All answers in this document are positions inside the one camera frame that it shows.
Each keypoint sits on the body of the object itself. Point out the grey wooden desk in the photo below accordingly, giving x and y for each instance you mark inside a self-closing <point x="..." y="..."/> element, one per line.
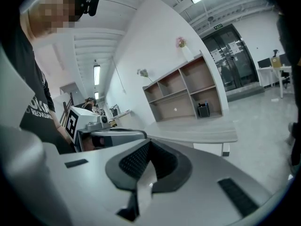
<point x="200" y="132"/>

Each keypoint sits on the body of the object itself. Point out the black pen holder box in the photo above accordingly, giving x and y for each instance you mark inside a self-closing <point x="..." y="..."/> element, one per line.
<point x="204" y="110"/>

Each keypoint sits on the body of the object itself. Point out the person's left hand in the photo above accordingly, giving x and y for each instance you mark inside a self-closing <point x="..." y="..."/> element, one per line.
<point x="87" y="144"/>

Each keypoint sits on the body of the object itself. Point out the person's head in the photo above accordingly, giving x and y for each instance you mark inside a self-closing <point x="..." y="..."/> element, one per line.
<point x="54" y="10"/>

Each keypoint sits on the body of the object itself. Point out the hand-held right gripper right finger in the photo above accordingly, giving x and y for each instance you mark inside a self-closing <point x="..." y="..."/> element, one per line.
<point x="207" y="173"/>

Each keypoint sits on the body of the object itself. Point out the small cardboard box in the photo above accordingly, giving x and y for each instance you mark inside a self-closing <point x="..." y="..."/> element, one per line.
<point x="275" y="62"/>

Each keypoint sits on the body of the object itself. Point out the white drawer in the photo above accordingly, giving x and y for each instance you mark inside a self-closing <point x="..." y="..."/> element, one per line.
<point x="207" y="149"/>

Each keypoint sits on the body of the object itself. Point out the black head-worn camera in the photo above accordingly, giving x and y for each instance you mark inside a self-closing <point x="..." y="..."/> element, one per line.
<point x="92" y="5"/>

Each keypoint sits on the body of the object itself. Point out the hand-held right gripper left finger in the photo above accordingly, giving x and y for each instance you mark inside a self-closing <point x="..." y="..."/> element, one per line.
<point x="94" y="187"/>

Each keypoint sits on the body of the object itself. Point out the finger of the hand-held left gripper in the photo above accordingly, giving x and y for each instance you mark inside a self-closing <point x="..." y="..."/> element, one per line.
<point x="124" y="138"/>

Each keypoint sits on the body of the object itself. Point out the black computer monitor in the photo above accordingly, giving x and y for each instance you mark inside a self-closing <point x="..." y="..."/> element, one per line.
<point x="286" y="59"/>
<point x="263" y="63"/>

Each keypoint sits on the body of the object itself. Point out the dark wooden stair railing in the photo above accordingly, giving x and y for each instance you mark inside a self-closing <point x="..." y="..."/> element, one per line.
<point x="65" y="109"/>

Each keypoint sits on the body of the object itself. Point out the black glass double door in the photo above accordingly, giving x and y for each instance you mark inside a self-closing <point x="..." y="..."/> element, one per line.
<point x="232" y="67"/>

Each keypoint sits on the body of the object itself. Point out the person's left forearm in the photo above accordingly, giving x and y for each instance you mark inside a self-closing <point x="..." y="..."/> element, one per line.
<point x="61" y="132"/>

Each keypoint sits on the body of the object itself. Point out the white long office desk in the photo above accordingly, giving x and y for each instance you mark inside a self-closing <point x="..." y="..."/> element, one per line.
<point x="268" y="75"/>

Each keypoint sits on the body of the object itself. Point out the pink flowers in white vase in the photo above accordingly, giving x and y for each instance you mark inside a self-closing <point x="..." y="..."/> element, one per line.
<point x="185" y="49"/>

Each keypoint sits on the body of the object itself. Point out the person's black t-shirt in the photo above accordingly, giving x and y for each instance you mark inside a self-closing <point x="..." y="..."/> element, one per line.
<point x="40" y="91"/>

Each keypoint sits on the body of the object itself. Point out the pale flower sprig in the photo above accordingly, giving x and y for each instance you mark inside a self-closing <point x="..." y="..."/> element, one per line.
<point x="144" y="73"/>

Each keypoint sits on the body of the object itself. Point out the green exit sign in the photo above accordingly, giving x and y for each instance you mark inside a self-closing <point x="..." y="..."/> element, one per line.
<point x="218" y="26"/>

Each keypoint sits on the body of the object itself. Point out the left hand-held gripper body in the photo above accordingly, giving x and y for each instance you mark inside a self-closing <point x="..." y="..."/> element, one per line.
<point x="80" y="116"/>

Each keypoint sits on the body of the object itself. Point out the white paper door notice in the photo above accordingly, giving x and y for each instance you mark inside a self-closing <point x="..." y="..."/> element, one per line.
<point x="215" y="54"/>
<point x="234" y="47"/>

